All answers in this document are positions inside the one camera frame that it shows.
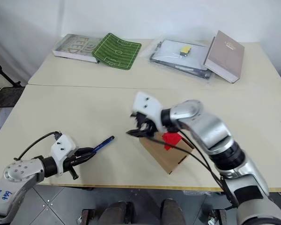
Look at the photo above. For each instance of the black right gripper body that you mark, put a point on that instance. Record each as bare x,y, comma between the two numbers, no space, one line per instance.
148,127

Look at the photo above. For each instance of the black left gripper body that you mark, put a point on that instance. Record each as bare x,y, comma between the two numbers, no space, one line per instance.
71,160

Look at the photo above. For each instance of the blue pen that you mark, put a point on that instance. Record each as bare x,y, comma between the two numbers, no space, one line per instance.
104,143

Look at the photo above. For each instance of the brown cardboard box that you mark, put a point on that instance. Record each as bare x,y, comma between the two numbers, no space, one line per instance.
164,157

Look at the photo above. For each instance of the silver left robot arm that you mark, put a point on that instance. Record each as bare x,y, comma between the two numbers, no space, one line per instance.
21,178

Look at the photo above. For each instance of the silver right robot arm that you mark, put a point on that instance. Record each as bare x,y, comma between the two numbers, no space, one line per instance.
224,150

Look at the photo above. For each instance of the brown wooden block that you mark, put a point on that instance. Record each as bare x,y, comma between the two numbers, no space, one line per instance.
219,218
87,216

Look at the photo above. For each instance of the dark rounded shape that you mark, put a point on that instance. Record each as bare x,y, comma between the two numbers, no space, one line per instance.
173,212
118,213

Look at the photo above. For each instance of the green soccer field mat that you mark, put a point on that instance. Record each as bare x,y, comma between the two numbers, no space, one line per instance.
117,51

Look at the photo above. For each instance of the plastic sleeve with documents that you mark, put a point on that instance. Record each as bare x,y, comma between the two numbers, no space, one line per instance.
175,61

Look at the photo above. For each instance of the clear plastic bag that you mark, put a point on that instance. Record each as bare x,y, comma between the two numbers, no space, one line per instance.
154,50

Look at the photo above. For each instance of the crumpled clear plastic wrap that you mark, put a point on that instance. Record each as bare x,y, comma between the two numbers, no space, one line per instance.
201,192

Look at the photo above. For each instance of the yellow sponge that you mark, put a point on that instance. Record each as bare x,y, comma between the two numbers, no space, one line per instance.
185,50

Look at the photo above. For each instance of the black floor plate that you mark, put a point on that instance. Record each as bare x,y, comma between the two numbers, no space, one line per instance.
7,97

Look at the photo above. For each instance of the white thick book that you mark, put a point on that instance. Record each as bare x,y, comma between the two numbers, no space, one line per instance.
72,47

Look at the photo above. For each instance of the brown hardcover book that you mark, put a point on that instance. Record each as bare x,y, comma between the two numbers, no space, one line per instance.
224,56

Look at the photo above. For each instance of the black tripod stand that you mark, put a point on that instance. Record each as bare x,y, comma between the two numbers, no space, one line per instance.
4,76

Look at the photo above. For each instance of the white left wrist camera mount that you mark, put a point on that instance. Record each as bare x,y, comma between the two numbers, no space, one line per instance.
62,146

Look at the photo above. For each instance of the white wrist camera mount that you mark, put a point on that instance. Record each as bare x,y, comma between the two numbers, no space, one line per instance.
62,146
147,105

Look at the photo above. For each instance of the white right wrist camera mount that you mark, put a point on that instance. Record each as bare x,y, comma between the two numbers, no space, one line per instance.
147,105

